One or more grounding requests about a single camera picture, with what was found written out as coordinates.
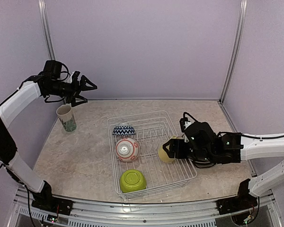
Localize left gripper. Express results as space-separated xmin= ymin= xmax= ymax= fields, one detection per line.
xmin=46 ymin=74 xmax=98 ymax=106

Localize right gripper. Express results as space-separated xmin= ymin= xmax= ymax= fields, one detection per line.
xmin=164 ymin=138 xmax=215 ymax=162

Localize pale yellow cup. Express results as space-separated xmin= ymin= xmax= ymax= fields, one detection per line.
xmin=158 ymin=135 xmax=184 ymax=163

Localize teal floral mug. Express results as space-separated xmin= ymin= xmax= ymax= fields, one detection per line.
xmin=56 ymin=104 xmax=77 ymax=132

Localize white red patterned bowl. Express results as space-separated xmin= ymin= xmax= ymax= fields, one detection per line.
xmin=115 ymin=137 xmax=140 ymax=163

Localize lime green bowl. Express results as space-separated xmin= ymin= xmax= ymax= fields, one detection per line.
xmin=120 ymin=169 xmax=147 ymax=193

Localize blue white patterned bowl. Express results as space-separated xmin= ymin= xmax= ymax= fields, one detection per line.
xmin=112 ymin=123 xmax=136 ymax=136

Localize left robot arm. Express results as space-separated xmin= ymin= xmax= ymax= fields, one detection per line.
xmin=0 ymin=71 xmax=97 ymax=210

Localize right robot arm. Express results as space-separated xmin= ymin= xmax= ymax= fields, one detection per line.
xmin=158 ymin=129 xmax=284 ymax=210

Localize white wire dish rack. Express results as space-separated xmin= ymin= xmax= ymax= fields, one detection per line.
xmin=107 ymin=110 xmax=197 ymax=199

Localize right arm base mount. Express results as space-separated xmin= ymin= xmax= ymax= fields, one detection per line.
xmin=216 ymin=197 xmax=258 ymax=215

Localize left aluminium frame post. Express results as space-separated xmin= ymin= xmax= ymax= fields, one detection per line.
xmin=38 ymin=0 xmax=56 ymax=60

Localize aluminium frame post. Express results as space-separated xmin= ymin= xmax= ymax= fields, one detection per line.
xmin=38 ymin=0 xmax=56 ymax=60
xmin=219 ymin=0 xmax=248 ymax=105

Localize front aluminium rail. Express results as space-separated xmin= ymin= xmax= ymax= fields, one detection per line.
xmin=13 ymin=186 xmax=277 ymax=227

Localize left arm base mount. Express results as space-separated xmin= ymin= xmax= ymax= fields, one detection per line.
xmin=32 ymin=197 xmax=74 ymax=216

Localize right aluminium frame post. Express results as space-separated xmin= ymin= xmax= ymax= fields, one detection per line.
xmin=219 ymin=0 xmax=248 ymax=105

